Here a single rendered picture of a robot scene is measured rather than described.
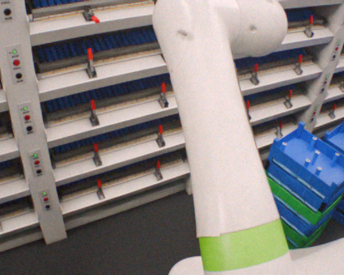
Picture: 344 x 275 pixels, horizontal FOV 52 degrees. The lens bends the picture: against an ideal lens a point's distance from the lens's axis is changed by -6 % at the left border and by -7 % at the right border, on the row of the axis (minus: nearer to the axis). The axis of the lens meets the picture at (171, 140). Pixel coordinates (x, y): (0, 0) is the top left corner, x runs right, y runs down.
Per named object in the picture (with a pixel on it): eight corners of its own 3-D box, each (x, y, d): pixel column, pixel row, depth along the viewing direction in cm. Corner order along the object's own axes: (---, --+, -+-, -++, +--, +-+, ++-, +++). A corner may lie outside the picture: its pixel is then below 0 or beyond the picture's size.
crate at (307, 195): (346, 188, 145) (354, 175, 140) (321, 213, 134) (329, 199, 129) (291, 149, 161) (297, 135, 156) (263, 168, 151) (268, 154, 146)
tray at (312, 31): (329, 42, 164) (345, 20, 153) (226, 61, 140) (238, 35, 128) (305, 13, 172) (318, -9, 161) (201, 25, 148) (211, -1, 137)
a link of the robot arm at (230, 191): (247, 220, 57) (298, 213, 47) (183, 238, 51) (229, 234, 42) (195, 10, 63) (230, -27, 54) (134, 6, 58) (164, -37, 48)
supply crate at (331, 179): (354, 175, 140) (362, 160, 134) (329, 199, 129) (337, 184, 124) (297, 135, 156) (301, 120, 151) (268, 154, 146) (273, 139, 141)
